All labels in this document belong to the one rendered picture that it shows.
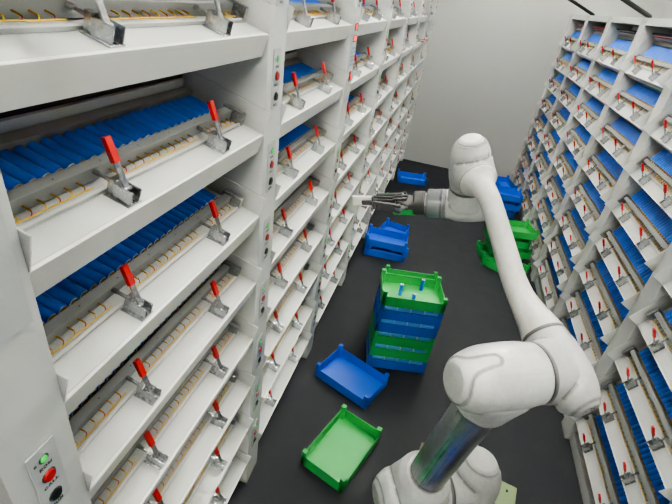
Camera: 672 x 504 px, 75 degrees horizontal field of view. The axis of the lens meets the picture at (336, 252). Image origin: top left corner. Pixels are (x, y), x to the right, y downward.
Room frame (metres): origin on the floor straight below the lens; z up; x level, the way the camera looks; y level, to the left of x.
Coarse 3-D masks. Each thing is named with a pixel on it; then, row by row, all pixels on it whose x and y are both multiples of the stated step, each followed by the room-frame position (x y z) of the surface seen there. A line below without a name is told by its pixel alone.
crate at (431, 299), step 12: (384, 276) 1.83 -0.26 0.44; (396, 276) 1.85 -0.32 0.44; (408, 276) 1.85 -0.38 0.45; (384, 288) 1.79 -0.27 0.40; (396, 288) 1.80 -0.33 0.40; (408, 288) 1.82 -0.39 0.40; (432, 288) 1.85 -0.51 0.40; (384, 300) 1.65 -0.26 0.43; (396, 300) 1.66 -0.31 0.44; (408, 300) 1.66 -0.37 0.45; (420, 300) 1.66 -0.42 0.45; (432, 300) 1.75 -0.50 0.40; (444, 300) 1.66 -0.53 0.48
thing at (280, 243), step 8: (312, 176) 1.65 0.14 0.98; (320, 176) 1.64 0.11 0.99; (312, 184) 1.63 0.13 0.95; (320, 184) 1.64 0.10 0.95; (328, 184) 1.64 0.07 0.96; (320, 192) 1.60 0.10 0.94; (328, 192) 1.63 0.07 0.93; (296, 200) 1.46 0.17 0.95; (320, 200) 1.54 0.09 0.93; (304, 208) 1.43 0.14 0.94; (312, 208) 1.45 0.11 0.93; (296, 216) 1.35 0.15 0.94; (304, 216) 1.38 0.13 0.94; (312, 216) 1.47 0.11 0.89; (280, 224) 1.27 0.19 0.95; (288, 224) 1.29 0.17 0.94; (296, 224) 1.31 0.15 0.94; (304, 224) 1.35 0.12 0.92; (296, 232) 1.26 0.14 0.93; (272, 240) 1.16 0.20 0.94; (280, 240) 1.18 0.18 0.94; (288, 240) 1.20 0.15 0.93; (272, 248) 1.12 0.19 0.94; (280, 248) 1.14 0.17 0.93; (272, 256) 1.04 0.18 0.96; (280, 256) 1.15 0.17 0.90; (272, 264) 1.07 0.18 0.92
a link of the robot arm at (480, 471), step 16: (480, 448) 0.88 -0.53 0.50; (464, 464) 0.82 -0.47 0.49; (480, 464) 0.82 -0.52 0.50; (496, 464) 0.83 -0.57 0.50; (464, 480) 0.79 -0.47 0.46; (480, 480) 0.78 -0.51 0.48; (496, 480) 0.79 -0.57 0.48; (464, 496) 0.76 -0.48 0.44; (480, 496) 0.76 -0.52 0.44; (496, 496) 0.78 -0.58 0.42
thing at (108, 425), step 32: (224, 288) 0.88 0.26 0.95; (192, 320) 0.74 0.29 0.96; (224, 320) 0.78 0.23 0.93; (160, 352) 0.64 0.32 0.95; (192, 352) 0.66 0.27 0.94; (128, 384) 0.55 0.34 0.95; (160, 384) 0.57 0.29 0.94; (96, 416) 0.47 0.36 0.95; (128, 416) 0.49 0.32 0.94; (96, 448) 0.42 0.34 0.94; (128, 448) 0.45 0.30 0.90; (96, 480) 0.37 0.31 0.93
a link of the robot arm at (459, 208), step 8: (448, 192) 1.23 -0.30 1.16; (448, 200) 1.22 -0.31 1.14; (456, 200) 1.19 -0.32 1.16; (464, 200) 1.18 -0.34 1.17; (472, 200) 1.18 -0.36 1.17; (448, 208) 1.21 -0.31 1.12; (456, 208) 1.19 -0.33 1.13; (464, 208) 1.19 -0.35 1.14; (472, 208) 1.18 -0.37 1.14; (480, 208) 1.19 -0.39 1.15; (448, 216) 1.22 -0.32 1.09; (456, 216) 1.20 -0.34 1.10; (464, 216) 1.20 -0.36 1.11; (472, 216) 1.19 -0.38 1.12; (480, 216) 1.19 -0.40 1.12
